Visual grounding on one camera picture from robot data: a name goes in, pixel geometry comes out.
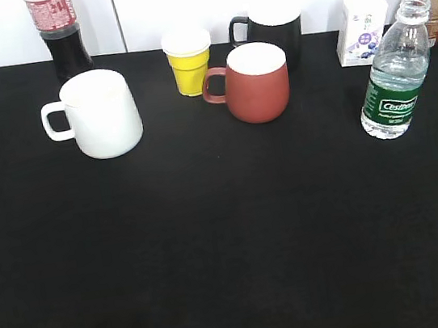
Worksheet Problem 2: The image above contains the yellow plastic cup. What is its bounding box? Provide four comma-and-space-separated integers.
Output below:
161, 27, 211, 97

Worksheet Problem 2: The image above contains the white purple milk carton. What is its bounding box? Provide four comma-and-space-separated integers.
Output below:
336, 0, 388, 67

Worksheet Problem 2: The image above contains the clear water bottle green label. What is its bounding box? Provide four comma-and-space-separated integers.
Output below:
360, 0, 431, 140

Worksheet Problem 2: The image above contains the cola bottle red label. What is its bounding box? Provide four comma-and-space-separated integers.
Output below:
24, 0, 95, 84

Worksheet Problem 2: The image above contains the white ceramic mug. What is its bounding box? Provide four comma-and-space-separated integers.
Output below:
40, 69, 144, 159

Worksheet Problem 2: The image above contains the red-brown ceramic mug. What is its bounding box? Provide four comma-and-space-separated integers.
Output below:
202, 42, 290, 124

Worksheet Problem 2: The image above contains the black ceramic mug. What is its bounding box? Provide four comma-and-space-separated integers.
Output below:
228, 5, 302, 72

